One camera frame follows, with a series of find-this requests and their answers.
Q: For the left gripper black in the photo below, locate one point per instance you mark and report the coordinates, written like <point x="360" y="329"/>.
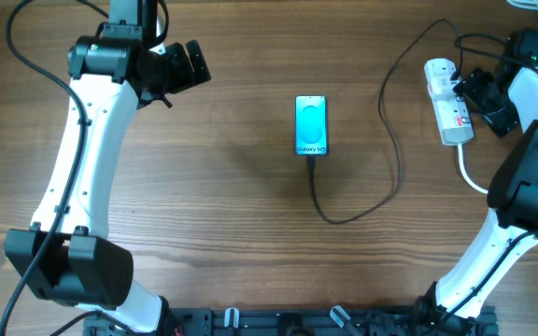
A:
<point x="185" y="78"/>

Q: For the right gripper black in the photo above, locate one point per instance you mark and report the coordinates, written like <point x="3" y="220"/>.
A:
<point x="491" y="104"/>

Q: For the white power strip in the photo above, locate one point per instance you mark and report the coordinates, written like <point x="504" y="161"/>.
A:
<point x="452" y="115"/>

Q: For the blue Galaxy S25 smartphone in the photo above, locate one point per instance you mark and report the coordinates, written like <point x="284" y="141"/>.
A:
<point x="311" y="133"/>

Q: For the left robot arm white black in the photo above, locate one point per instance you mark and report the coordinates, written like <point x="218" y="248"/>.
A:
<point x="65" y="256"/>

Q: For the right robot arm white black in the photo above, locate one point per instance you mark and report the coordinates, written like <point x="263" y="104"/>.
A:
<point x="510" y="228"/>

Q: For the white charger adapter plug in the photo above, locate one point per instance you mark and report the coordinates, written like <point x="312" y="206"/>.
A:
<point x="441" y="87"/>

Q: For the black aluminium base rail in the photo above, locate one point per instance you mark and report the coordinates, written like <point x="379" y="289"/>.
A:
<point x="393" y="320"/>

